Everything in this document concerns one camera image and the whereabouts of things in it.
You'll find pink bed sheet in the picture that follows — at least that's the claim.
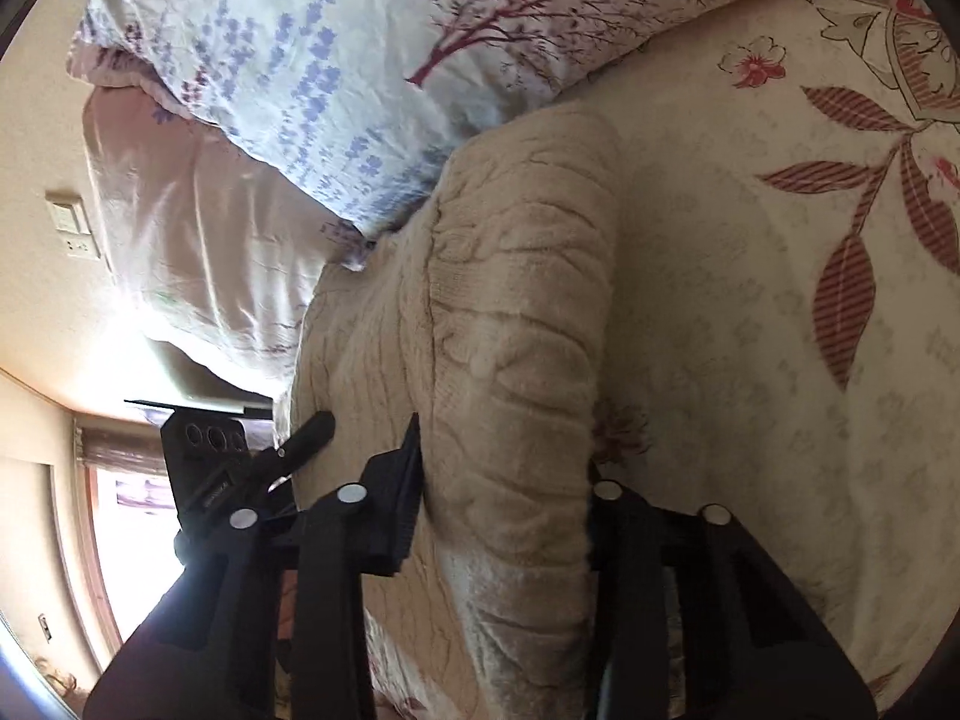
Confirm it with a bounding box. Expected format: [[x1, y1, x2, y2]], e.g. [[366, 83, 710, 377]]
[[83, 88, 370, 398]]

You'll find white wall switch plate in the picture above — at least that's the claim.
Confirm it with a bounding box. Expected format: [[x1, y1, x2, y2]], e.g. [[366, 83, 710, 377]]
[[44, 192, 101, 260]]

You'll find beige cable-knit sweater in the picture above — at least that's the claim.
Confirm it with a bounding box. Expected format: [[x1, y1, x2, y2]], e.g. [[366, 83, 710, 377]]
[[290, 104, 622, 718]]

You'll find window with curtain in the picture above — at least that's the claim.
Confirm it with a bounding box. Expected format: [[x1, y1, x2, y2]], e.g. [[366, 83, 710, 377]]
[[73, 419, 182, 650]]

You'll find floral bed quilt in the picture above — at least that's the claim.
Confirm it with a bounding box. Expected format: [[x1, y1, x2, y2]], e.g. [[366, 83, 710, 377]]
[[353, 0, 958, 718]]

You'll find white floral pillow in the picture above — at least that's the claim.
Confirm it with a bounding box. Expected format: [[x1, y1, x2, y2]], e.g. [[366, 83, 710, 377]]
[[68, 0, 734, 236]]

